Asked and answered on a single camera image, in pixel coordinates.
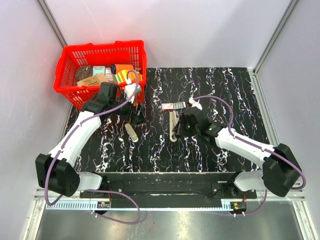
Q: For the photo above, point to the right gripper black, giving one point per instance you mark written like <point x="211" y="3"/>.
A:
<point x="179" y="129"/>

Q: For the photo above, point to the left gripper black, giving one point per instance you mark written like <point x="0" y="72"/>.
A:
<point x="136" y="118"/>

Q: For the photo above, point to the pale green stapler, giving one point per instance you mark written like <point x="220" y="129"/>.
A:
<point x="131" y="132"/>

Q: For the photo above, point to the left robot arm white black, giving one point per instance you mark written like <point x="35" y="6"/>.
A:
<point x="55" y="170"/>

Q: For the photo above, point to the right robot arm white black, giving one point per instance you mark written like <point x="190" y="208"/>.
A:
<point x="278" y="168"/>

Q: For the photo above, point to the staple box red white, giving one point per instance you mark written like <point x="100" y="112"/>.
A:
<point x="173" y="106"/>

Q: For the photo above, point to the yellow orange snack box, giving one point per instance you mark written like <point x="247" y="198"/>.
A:
<point x="127" y="76"/>

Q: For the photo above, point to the black marble pattern mat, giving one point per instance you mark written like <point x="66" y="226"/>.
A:
<point x="222" y="90"/>

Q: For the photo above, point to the pink white small box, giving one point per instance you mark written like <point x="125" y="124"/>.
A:
<point x="108" y="74"/>

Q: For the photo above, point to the orange can blue lid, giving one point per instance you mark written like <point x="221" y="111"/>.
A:
<point x="116" y="68"/>

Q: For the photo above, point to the brown cardboard packet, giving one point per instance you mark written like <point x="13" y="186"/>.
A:
<point x="94" y="80"/>

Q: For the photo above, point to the teal small box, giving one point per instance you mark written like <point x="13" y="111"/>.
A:
<point x="98" y="70"/>

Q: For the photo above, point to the red plastic shopping basket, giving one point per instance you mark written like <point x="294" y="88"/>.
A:
<point x="74" y="56"/>

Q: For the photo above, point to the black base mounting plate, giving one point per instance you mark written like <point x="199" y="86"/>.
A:
<point x="166" y="191"/>

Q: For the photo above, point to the brown round cookie pack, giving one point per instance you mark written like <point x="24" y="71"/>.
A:
<point x="83" y="72"/>

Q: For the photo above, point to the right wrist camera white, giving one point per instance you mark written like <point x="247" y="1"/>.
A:
<point x="193" y="103"/>

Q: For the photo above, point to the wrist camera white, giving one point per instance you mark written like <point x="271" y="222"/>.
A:
<point x="130" y="89"/>
<point x="193" y="103"/>

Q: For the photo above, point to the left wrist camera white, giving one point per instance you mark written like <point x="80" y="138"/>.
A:
<point x="130" y="89"/>

